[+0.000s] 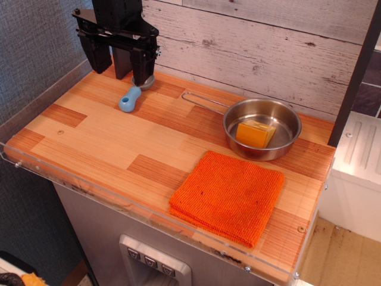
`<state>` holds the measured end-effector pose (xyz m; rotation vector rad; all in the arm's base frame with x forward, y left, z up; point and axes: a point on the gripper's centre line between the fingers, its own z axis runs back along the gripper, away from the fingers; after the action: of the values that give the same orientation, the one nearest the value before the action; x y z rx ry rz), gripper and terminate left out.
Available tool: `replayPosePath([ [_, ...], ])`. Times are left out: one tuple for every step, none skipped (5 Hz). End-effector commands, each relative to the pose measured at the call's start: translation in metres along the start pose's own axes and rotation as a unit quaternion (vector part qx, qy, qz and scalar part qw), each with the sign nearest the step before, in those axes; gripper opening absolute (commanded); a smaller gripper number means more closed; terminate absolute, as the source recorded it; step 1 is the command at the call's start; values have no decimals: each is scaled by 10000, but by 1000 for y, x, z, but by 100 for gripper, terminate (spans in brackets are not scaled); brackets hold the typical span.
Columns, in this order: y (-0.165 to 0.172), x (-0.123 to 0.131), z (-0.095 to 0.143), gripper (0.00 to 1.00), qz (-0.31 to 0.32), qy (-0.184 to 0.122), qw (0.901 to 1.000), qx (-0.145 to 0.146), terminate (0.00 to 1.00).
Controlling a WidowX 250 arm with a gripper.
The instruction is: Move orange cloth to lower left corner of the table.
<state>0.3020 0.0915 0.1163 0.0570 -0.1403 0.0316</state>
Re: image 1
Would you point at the steel pan with wire handle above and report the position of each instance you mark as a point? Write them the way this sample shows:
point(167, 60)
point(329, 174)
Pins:
point(273, 113)

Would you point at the orange knitted cloth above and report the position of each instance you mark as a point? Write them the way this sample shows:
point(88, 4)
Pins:
point(228, 197)

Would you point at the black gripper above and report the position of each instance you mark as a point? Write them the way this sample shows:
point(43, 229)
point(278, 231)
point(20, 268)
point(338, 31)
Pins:
point(119, 24)

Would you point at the dark left upright post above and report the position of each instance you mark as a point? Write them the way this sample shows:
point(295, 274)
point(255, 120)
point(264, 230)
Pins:
point(122, 62)

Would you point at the yellow cheese wedge block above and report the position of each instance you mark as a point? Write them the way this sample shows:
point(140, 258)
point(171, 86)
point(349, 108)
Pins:
point(254, 134)

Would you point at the yellow object bottom left corner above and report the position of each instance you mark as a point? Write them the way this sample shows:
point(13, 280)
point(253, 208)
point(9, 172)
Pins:
point(29, 279)

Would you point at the dark right upright post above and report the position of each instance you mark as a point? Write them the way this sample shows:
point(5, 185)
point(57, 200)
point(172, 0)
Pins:
point(364, 58)

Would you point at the grey cabinet with dispenser panel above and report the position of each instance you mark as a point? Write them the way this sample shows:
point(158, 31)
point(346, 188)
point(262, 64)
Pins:
point(124, 251)

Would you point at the dark upright post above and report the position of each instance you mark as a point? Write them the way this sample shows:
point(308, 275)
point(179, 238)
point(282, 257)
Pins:
point(122, 62)
point(364, 58)

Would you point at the blue handled grey scoop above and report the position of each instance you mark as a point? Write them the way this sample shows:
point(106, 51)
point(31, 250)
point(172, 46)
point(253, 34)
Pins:
point(128, 101)

